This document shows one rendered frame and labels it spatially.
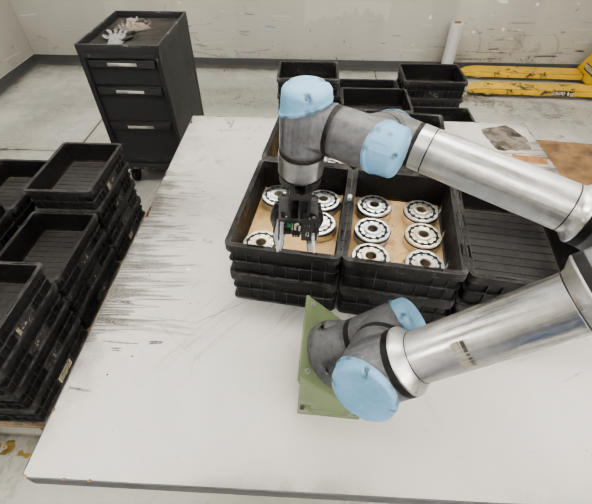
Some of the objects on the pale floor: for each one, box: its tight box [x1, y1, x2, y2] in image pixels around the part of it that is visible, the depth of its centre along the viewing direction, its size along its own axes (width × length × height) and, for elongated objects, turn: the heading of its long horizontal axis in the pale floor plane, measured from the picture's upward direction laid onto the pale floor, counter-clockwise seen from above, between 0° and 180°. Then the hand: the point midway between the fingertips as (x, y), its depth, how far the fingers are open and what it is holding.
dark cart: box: [74, 10, 204, 180], centre depth 259 cm, size 60×45×90 cm
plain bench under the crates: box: [22, 115, 592, 504], centre depth 162 cm, size 160×160×70 cm
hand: (295, 243), depth 83 cm, fingers open, 5 cm apart
